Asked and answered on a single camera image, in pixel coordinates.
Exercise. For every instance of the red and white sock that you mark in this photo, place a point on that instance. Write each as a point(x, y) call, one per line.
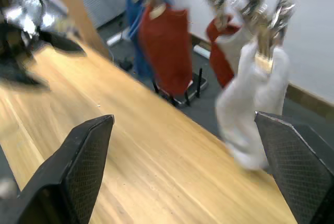
point(221, 51)

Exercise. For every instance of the black hanger stand base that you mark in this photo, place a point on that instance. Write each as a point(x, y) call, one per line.
point(194, 88)

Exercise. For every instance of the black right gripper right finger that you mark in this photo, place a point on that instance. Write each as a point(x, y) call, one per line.
point(300, 166)

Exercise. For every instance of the white paper roll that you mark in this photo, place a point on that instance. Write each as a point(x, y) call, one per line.
point(202, 51)

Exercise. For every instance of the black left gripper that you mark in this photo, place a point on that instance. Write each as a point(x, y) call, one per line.
point(13, 44)

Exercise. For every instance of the blue sock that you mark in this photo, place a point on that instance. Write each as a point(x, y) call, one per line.
point(137, 41)

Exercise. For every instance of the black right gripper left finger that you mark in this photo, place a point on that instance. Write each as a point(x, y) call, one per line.
point(52, 182)

